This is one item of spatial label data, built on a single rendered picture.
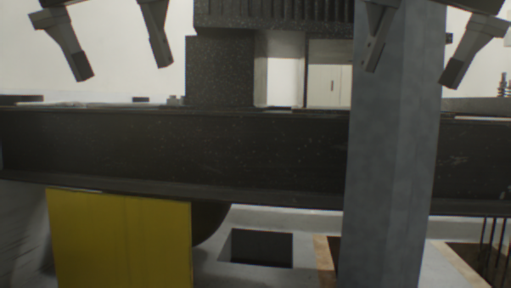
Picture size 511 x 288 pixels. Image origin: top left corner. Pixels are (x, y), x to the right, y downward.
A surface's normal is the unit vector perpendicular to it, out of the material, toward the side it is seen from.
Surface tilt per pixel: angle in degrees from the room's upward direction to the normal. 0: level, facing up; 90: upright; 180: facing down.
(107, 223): 90
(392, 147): 90
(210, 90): 90
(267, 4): 90
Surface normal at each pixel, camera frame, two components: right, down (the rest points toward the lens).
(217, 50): -0.14, 0.11
